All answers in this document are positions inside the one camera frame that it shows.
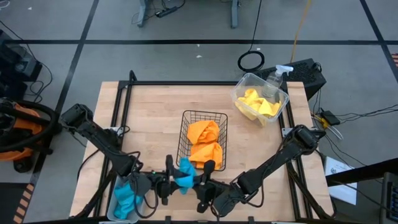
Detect grey device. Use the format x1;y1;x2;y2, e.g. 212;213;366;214
379;172;398;224

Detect coiled black cable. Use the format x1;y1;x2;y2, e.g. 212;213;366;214
237;0;266;73

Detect clear spray bottle white head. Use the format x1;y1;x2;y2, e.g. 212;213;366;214
261;64;294;99

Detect grey plastic bin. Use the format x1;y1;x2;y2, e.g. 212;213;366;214
106;174;147;223

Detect blue microfiber towel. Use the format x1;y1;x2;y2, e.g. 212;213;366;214
173;156;197;196
113;180;144;220

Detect yellow cable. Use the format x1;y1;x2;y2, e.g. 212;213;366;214
290;0;312;63

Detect large yellow microfiber towel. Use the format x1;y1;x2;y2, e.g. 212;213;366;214
234;88;268;121

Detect small yellow microfiber towel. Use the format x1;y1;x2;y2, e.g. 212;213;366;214
257;98;282;118

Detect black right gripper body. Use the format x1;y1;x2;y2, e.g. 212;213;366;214
197;160;241;218

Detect orange black vacuum cleaner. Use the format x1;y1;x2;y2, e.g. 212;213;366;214
0;98;60;174

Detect black aluminium table frame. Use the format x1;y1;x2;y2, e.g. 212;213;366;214
74;70;336;224

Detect black power adapter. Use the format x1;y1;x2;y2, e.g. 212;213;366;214
320;110;341;126

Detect black cable bundle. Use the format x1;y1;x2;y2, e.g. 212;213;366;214
338;104;398;121

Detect black perforated computer case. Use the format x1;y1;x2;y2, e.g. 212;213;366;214
242;58;327;101

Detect black equipment box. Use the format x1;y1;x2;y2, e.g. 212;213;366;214
0;29;43;100

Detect black wire basket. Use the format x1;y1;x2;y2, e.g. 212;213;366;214
175;110;229;172

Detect grey desk leg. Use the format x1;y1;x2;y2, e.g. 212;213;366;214
136;0;150;28
229;0;240;29

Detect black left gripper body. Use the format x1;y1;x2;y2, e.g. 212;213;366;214
146;154;175;207

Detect black power strip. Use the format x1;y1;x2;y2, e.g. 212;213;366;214
155;6;178;19

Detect clear plastic bin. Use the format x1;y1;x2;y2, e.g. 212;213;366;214
230;72;290;127

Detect orange microfiber towel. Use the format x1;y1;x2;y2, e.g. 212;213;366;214
186;120;220;146
188;142;223;171

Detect white paper sheet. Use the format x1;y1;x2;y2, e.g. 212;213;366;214
324;156;358;206

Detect black beam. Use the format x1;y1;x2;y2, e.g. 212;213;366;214
325;157;398;187

